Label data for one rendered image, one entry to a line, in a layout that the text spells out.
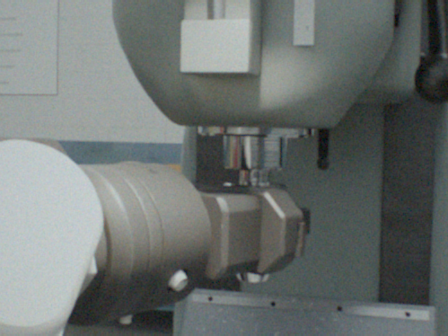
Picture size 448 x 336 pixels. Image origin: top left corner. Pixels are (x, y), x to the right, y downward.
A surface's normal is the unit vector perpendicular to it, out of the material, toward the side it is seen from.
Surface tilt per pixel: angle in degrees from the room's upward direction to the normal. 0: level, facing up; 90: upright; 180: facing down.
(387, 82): 117
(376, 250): 90
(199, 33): 90
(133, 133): 90
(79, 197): 52
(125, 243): 83
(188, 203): 59
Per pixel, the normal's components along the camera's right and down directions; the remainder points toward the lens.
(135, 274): 0.77, 0.29
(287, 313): -0.21, -0.40
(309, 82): 0.22, 0.40
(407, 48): 0.23, 0.06
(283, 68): -0.15, 0.10
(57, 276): 0.65, -0.58
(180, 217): 0.76, -0.31
